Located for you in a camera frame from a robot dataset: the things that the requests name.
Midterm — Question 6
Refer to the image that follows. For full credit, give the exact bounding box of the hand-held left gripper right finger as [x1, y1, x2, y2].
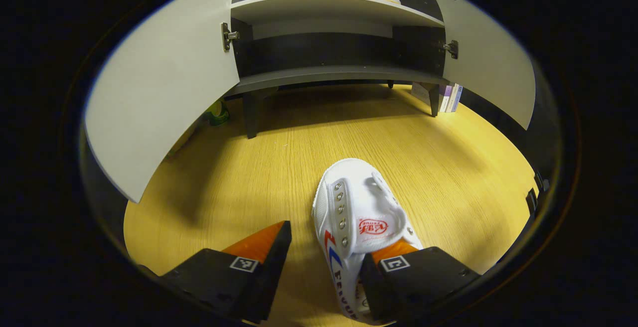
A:
[360, 239, 481, 324]

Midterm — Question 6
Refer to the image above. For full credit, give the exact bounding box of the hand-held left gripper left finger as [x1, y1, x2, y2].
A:
[159, 220, 292, 324]

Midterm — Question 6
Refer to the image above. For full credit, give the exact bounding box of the white shoe cabinet door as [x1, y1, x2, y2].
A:
[84, 0, 245, 204]
[416, 0, 536, 131]

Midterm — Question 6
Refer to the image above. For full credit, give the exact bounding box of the white and grey shoe cabinet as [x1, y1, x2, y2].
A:
[222, 0, 459, 139]

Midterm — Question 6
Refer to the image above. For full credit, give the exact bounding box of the yellow plush toy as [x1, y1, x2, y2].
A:
[202, 99, 231, 127]

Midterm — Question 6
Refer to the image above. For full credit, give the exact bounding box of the black backdrop cloth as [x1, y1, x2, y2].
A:
[461, 58, 566, 268]

